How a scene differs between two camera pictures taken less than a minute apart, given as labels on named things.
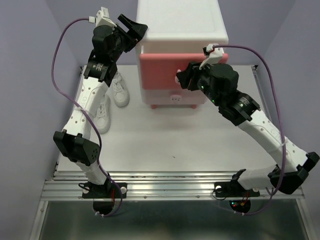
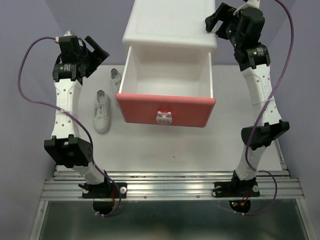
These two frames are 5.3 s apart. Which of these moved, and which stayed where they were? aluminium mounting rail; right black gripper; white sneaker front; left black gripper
Moved: left black gripper; right black gripper
Stayed: aluminium mounting rail; white sneaker front
